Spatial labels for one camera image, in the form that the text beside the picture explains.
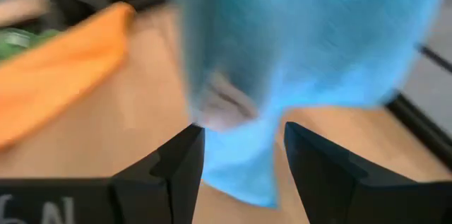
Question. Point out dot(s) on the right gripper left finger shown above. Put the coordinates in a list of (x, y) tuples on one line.
[(106, 203)]

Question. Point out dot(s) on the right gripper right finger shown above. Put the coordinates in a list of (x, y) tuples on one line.
[(370, 199)]

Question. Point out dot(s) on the light blue microfiber towel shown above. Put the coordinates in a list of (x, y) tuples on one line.
[(300, 40)]

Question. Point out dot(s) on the orange microfiber towel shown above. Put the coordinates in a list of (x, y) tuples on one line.
[(63, 75)]

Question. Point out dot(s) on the green microfiber towel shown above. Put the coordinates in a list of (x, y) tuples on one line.
[(21, 42)]

